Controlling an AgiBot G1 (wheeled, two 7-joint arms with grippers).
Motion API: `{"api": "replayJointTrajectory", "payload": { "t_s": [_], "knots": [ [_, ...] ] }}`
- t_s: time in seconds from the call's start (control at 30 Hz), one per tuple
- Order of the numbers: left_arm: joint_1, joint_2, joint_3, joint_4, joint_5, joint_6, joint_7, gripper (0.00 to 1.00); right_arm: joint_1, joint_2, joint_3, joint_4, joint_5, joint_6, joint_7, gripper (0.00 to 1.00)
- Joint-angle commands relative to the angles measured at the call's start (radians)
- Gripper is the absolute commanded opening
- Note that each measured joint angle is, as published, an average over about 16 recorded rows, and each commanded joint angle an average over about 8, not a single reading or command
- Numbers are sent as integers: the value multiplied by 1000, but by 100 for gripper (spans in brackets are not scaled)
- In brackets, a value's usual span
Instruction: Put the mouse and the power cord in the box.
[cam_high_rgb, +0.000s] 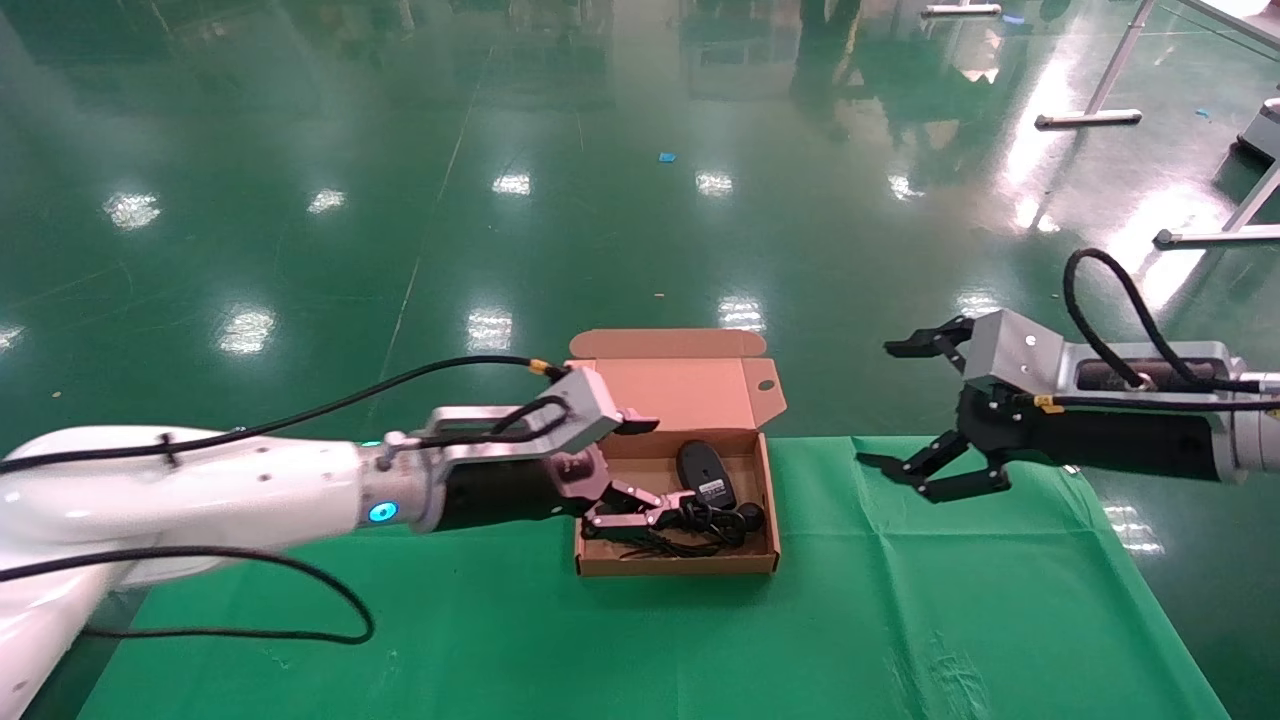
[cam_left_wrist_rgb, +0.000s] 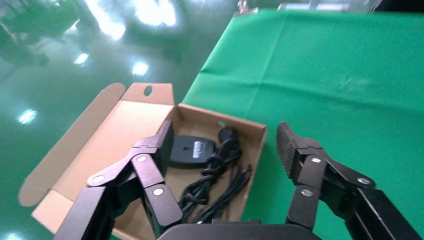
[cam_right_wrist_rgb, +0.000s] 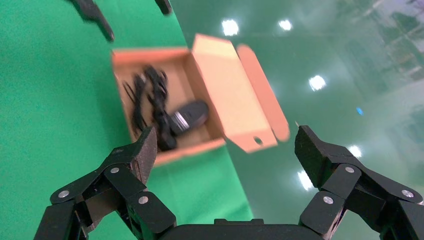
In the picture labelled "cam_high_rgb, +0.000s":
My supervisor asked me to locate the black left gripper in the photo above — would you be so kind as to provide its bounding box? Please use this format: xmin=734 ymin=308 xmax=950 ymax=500
xmin=437 ymin=408 xmax=701 ymax=541

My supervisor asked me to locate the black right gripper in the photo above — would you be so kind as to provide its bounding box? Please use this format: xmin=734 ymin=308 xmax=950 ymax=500
xmin=857 ymin=317 xmax=1233 ymax=503

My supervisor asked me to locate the black wired computer mouse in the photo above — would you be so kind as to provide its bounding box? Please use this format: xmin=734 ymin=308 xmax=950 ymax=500
xmin=618 ymin=440 xmax=743 ymax=561

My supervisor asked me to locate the black power cable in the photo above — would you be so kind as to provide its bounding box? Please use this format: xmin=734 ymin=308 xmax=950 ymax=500
xmin=650 ymin=498 xmax=768 ymax=553

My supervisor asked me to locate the open brown cardboard box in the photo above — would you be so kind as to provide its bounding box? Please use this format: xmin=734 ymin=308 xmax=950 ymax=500
xmin=565 ymin=328 xmax=788 ymax=578

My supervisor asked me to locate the green table cloth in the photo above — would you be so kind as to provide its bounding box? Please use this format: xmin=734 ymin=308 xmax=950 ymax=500
xmin=75 ymin=435 xmax=1231 ymax=720

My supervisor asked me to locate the white table leg with foot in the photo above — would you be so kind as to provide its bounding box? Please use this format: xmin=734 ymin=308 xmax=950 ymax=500
xmin=1035 ymin=0 xmax=1161 ymax=131
xmin=1152 ymin=160 xmax=1280 ymax=251

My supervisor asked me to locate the grey machine base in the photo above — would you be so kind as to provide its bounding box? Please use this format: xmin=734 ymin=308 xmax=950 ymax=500
xmin=1235 ymin=98 xmax=1280 ymax=166

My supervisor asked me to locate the white table top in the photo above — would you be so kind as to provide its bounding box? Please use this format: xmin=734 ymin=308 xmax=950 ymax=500
xmin=1170 ymin=0 xmax=1280 ymax=51

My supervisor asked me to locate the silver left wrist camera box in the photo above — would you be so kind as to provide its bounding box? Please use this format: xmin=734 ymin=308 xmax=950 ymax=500
xmin=385 ymin=365 xmax=626 ymax=469

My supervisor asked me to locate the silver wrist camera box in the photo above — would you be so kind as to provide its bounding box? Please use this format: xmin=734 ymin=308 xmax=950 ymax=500
xmin=962 ymin=308 xmax=1256 ymax=401
xmin=385 ymin=365 xmax=626 ymax=469

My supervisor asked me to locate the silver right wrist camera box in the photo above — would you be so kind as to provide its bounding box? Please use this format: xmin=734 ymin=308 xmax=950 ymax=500
xmin=962 ymin=308 xmax=1256 ymax=401

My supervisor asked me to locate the short black looped camera cable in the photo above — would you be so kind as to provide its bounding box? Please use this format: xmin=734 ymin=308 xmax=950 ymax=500
xmin=415 ymin=395 xmax=573 ymax=446

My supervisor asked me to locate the black cable with yellow tag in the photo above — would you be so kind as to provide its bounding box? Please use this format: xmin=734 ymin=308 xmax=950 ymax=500
xmin=0 ymin=355 xmax=571 ymax=476

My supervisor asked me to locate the thick black looped cable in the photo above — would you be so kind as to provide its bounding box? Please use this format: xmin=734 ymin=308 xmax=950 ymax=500
xmin=1062 ymin=248 xmax=1280 ymax=396

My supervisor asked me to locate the black hanging arm cable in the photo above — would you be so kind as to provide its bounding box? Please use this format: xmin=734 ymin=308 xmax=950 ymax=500
xmin=0 ymin=545 xmax=376 ymax=646

